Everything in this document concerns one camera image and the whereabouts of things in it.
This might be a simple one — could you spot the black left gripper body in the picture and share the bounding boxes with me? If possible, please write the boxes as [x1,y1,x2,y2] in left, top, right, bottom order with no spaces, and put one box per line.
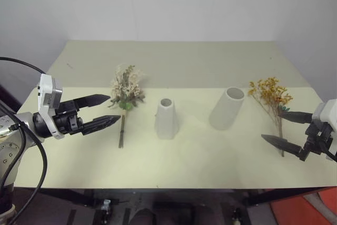
[53,99,85,135]

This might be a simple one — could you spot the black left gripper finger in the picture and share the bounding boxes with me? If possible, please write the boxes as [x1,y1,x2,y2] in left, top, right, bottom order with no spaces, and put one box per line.
[74,94,111,110]
[82,115,122,136]

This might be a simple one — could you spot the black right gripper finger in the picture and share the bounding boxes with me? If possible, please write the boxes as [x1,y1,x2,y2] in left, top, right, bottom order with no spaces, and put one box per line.
[279,111,314,124]
[261,134,311,161]

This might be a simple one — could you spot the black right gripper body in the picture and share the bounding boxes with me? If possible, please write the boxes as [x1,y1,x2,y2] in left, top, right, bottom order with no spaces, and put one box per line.
[304,121,333,155]

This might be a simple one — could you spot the white tapered ceramic vase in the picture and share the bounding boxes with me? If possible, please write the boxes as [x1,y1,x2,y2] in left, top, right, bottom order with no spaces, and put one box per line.
[154,97,181,140]

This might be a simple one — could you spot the white cylindrical ceramic vase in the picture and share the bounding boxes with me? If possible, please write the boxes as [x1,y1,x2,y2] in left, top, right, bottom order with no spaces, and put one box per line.
[209,87,246,131]

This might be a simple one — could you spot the yellow dried flower bouquet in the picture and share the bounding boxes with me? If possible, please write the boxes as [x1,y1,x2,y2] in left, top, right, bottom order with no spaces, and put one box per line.
[247,77,294,158]

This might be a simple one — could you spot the beige dried flower bouquet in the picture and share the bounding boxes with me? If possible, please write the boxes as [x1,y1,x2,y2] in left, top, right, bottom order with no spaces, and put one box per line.
[107,64,147,150]

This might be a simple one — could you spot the red floor object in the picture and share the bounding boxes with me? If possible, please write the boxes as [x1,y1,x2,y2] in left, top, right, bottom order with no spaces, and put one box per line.
[270,186,337,225]

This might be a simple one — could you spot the dark rounded shape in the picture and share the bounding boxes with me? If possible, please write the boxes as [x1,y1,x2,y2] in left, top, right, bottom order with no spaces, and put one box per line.
[130,201,156,225]

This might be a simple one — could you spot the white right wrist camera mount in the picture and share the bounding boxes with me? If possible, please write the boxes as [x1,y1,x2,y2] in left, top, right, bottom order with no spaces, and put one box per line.
[311,100,337,158]

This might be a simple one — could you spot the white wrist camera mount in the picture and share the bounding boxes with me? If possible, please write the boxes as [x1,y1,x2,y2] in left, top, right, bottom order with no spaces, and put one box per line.
[311,100,337,158]
[36,73,65,140]

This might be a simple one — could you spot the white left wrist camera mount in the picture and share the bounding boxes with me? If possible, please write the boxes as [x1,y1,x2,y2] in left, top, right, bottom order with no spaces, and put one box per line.
[36,73,65,140]

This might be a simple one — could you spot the black metal table frame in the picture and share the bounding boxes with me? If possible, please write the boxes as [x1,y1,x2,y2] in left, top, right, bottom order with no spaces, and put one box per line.
[14,186,334,208]

